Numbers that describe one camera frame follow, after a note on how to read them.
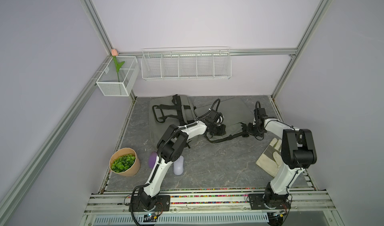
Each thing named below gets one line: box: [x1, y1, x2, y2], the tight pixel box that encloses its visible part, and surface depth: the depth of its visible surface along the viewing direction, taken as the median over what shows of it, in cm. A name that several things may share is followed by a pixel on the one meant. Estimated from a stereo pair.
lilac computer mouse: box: [173, 155, 184, 176], surface depth 86 cm
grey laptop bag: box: [194, 97, 255, 143], surface depth 101 cm
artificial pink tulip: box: [111, 48, 126, 83], surface depth 92 cm
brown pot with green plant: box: [109, 147, 141, 177], surface depth 78 cm
